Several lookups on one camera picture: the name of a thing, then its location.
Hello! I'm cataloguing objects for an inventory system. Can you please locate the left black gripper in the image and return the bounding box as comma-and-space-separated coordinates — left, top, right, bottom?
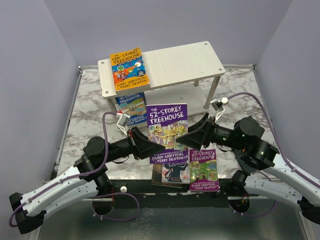
102, 126, 166, 164

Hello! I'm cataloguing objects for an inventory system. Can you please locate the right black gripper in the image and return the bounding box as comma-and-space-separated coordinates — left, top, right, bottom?
176, 112, 246, 151

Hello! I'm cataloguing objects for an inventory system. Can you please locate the blue 91-Storey Treehouse book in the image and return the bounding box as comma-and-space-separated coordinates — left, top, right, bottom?
115, 92, 147, 126

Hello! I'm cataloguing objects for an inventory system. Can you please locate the orange 130-Storey Treehouse book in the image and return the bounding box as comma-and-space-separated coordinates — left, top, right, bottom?
110, 47, 150, 93

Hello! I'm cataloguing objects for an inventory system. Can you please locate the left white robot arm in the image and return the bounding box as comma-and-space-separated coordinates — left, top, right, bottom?
9, 127, 165, 235

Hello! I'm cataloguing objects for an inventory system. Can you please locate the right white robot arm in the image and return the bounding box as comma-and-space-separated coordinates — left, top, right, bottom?
176, 114, 320, 224

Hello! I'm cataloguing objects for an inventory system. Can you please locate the thin dark patterned book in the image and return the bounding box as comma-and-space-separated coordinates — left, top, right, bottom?
151, 164, 183, 188

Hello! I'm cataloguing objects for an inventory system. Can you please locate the Little Women dark book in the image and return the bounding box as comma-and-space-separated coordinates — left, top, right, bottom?
161, 162, 190, 184

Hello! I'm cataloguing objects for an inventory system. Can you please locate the purple 117-Storey Treehouse book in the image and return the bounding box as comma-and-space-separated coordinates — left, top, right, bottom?
189, 149, 220, 192

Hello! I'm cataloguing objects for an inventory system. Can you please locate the white two-tier wooden shelf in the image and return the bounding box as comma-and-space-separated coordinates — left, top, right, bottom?
98, 41, 226, 116

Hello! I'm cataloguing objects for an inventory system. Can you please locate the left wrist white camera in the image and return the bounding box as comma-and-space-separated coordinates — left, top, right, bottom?
116, 112, 130, 135

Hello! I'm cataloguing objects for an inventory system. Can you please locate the wrist white camera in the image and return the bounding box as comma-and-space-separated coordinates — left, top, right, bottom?
210, 97, 229, 121
116, 112, 130, 135

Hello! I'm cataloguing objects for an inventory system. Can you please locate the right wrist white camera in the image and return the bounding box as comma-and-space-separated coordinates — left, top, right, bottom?
210, 97, 229, 121

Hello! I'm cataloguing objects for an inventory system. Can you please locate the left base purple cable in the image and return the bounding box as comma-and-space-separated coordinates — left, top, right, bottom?
91, 191, 140, 222

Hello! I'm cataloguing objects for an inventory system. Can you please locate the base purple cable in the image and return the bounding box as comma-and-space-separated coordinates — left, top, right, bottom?
232, 199, 277, 218
91, 191, 140, 222

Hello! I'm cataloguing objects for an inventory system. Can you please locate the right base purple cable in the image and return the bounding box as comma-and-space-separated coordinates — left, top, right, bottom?
232, 199, 277, 218

